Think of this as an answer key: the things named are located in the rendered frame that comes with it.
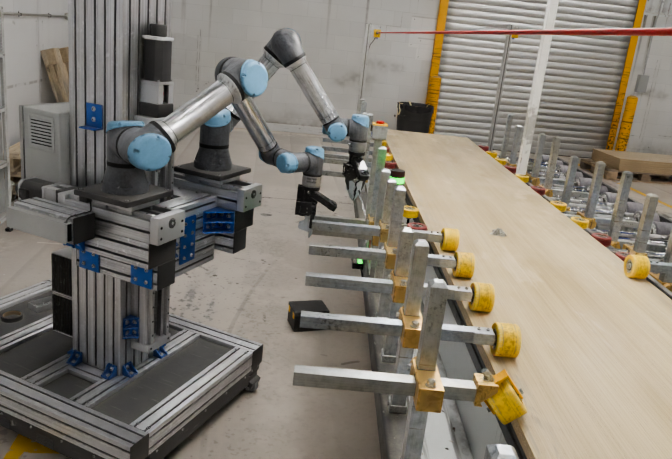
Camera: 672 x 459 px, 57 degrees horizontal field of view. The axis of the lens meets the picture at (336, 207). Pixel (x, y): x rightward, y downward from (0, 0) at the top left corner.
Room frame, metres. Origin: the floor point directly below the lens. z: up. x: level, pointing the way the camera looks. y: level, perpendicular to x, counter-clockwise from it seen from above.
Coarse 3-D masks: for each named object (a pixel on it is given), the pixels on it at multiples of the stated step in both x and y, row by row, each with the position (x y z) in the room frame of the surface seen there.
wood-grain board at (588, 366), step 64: (448, 192) 3.01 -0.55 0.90; (512, 192) 3.16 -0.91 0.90; (512, 256) 2.11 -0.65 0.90; (576, 256) 2.19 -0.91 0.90; (512, 320) 1.56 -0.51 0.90; (576, 320) 1.61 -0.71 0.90; (640, 320) 1.66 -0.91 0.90; (576, 384) 1.25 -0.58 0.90; (640, 384) 1.28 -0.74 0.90; (576, 448) 1.01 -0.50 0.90; (640, 448) 1.04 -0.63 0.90
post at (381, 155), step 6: (378, 150) 2.62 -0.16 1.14; (384, 150) 2.62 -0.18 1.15; (378, 156) 2.62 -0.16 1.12; (384, 156) 2.62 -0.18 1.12; (378, 162) 2.62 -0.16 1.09; (384, 162) 2.62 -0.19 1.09; (378, 168) 2.62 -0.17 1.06; (378, 174) 2.62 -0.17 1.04; (378, 180) 2.62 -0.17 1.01; (378, 186) 2.62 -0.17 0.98; (372, 198) 2.63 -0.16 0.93; (372, 204) 2.62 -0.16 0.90; (372, 210) 2.62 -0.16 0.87; (372, 216) 2.62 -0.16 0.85
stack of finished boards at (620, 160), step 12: (600, 156) 9.20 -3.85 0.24; (612, 156) 8.90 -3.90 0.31; (624, 156) 8.97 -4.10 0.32; (636, 156) 9.10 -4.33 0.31; (648, 156) 9.24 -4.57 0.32; (660, 156) 9.38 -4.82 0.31; (624, 168) 8.71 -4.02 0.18; (636, 168) 8.73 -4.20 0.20; (648, 168) 8.76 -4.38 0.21; (660, 168) 8.79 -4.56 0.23
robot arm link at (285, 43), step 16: (288, 32) 2.45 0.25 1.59; (272, 48) 2.46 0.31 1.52; (288, 48) 2.40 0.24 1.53; (288, 64) 2.40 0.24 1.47; (304, 64) 2.42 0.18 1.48; (304, 80) 2.41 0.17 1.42; (320, 96) 2.42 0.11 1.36; (320, 112) 2.42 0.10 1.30; (336, 112) 2.45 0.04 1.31; (336, 128) 2.40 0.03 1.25
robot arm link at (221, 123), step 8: (224, 112) 2.41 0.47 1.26; (208, 120) 2.36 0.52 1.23; (216, 120) 2.36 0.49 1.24; (224, 120) 2.38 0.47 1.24; (200, 128) 2.39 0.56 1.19; (208, 128) 2.36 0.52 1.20; (216, 128) 2.36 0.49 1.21; (224, 128) 2.38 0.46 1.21; (200, 136) 2.39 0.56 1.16; (208, 136) 2.36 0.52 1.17; (216, 136) 2.36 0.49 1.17; (224, 136) 2.38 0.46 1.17; (208, 144) 2.36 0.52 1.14; (216, 144) 2.37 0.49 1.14; (224, 144) 2.39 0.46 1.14
